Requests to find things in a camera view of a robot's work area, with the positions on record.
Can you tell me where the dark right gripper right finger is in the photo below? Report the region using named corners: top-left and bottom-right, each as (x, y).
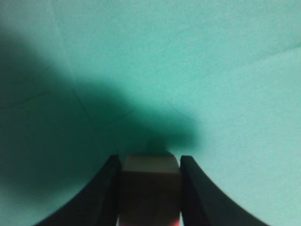
top-left (180, 155), bottom-right (266, 226)

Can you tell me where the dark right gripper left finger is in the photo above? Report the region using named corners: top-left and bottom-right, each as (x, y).
top-left (36, 155), bottom-right (121, 226)

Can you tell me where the pink cube two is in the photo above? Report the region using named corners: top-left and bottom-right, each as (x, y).
top-left (119, 155), bottom-right (182, 226)

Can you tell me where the green cloth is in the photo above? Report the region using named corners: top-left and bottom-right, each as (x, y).
top-left (0, 0), bottom-right (301, 226)

